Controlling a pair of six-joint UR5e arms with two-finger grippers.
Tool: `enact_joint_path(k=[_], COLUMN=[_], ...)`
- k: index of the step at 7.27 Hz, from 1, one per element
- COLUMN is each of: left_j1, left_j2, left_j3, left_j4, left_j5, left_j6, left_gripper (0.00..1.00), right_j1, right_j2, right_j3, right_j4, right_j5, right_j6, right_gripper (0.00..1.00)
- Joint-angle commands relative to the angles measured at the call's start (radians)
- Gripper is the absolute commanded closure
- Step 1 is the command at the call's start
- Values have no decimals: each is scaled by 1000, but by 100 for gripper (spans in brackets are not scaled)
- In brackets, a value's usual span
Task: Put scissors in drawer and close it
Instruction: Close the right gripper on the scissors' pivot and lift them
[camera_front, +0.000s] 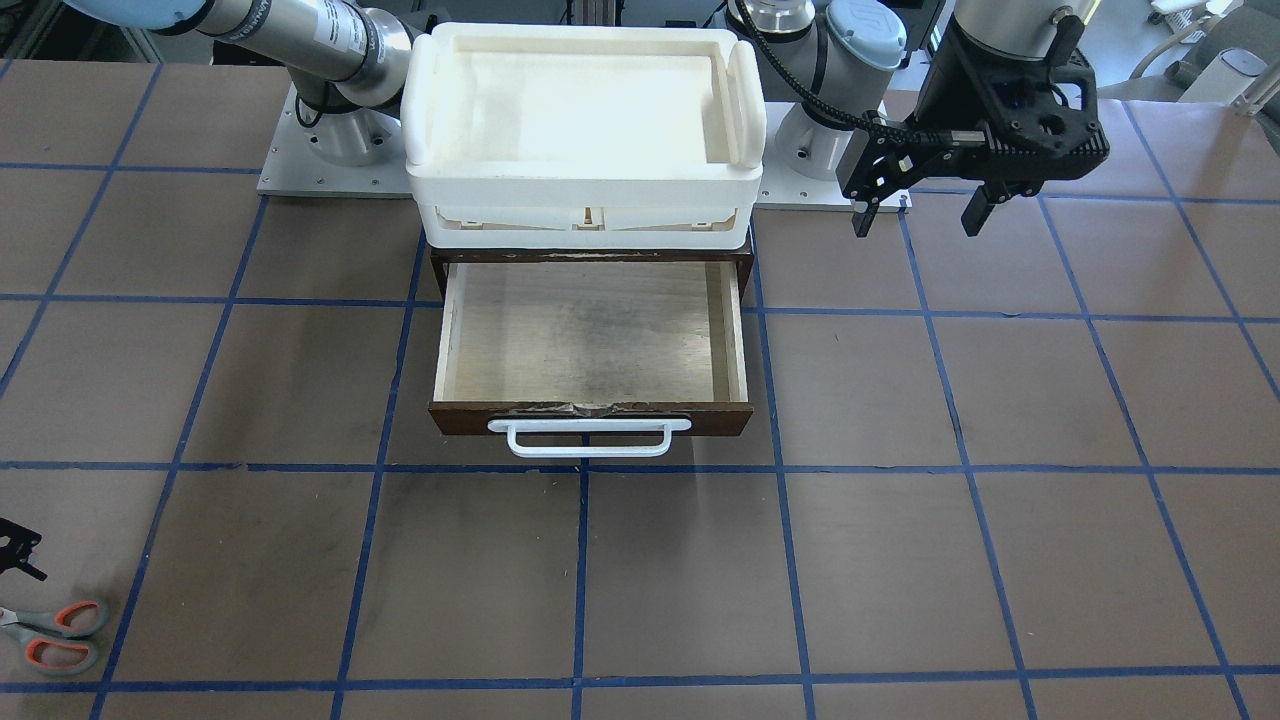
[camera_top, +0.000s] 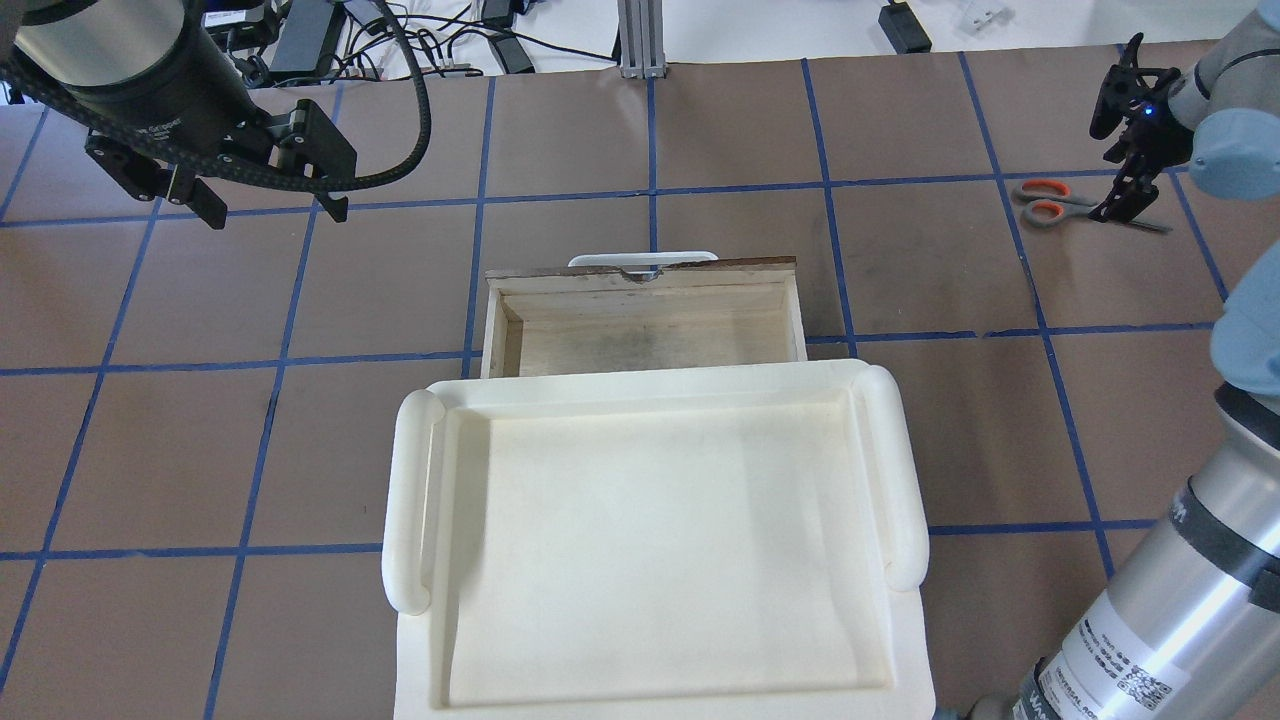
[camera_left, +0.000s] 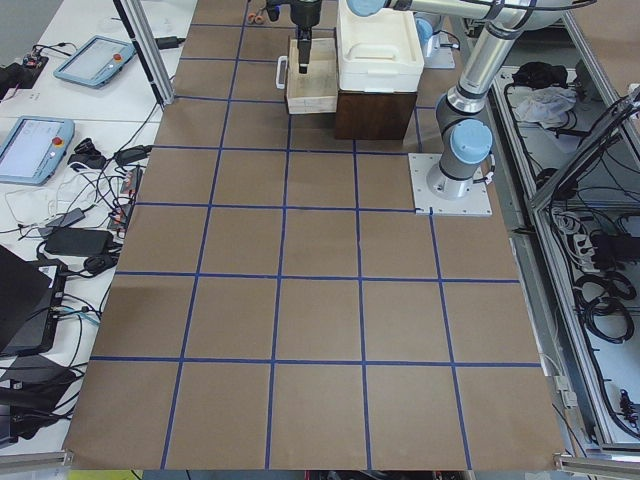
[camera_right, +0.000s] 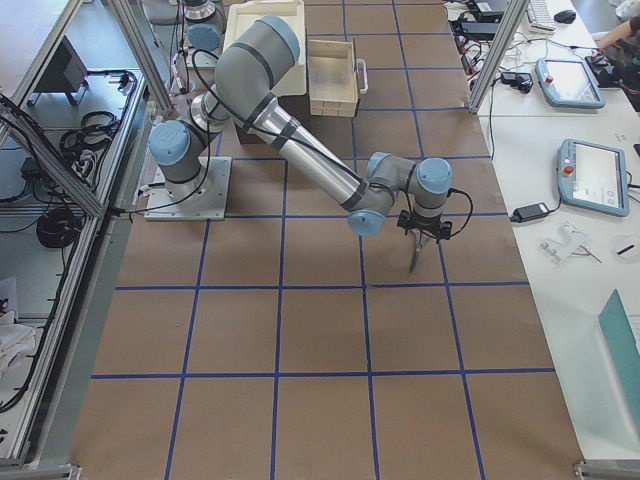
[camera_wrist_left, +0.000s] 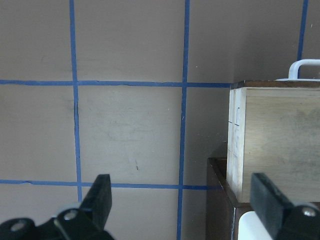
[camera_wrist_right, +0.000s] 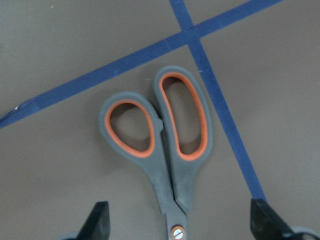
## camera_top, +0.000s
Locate black power supply box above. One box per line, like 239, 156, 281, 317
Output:
268, 1, 347, 82

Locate white drawer handle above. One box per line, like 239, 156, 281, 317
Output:
567, 250, 719, 275

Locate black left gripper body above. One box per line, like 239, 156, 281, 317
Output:
84, 100, 358, 197

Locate grey orange scissors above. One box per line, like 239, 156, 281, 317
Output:
1011, 178, 1174, 234

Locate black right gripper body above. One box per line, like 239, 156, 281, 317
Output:
1103, 68, 1193, 173

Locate black power brick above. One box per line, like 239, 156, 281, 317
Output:
486, 35, 536, 76

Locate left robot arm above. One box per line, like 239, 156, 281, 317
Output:
14, 1, 357, 181

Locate white plastic tray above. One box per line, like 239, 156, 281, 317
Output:
381, 359, 934, 719

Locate black braided cable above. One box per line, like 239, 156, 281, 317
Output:
0, 0, 433, 195

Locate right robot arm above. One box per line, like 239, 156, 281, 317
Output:
969, 1, 1277, 719

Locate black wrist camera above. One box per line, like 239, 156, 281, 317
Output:
1089, 32, 1147, 140

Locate black power adapter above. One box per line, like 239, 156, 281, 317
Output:
877, 1, 932, 55

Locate light wooden drawer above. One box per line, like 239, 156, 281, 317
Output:
480, 256, 806, 378

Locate aluminium frame post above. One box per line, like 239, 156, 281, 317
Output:
617, 0, 668, 79

